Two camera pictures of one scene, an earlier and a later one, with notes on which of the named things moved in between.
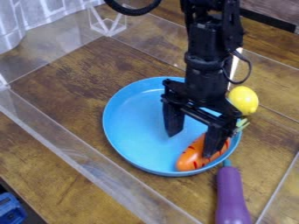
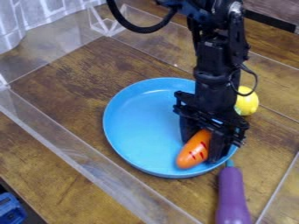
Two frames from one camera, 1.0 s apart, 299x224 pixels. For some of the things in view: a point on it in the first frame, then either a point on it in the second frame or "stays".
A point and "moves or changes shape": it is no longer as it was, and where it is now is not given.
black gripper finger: x=174 y=118 to x=190 y=126
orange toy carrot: x=191 y=158 moves or changes shape
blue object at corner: x=12 y=212 stays
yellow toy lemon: x=243 y=99 stays
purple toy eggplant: x=232 y=209 stays
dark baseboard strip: x=267 y=20 stays
